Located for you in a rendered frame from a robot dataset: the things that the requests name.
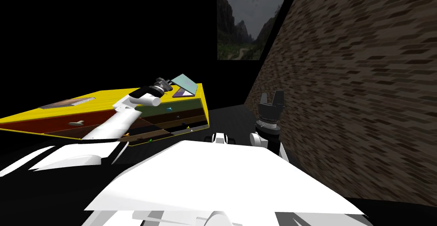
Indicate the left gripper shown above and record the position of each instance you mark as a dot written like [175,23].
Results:
[164,84]

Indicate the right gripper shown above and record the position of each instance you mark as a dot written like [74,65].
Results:
[270,111]

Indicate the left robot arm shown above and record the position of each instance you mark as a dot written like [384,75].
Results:
[119,120]

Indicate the open grey laptop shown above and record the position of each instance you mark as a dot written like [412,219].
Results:
[186,84]

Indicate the yellow desk with drawers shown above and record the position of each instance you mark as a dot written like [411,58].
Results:
[102,99]

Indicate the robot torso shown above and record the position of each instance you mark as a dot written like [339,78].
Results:
[218,178]

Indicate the grey flat board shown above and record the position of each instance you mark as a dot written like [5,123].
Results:
[68,102]

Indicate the mountain landscape wall picture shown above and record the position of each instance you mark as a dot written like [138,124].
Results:
[244,21]

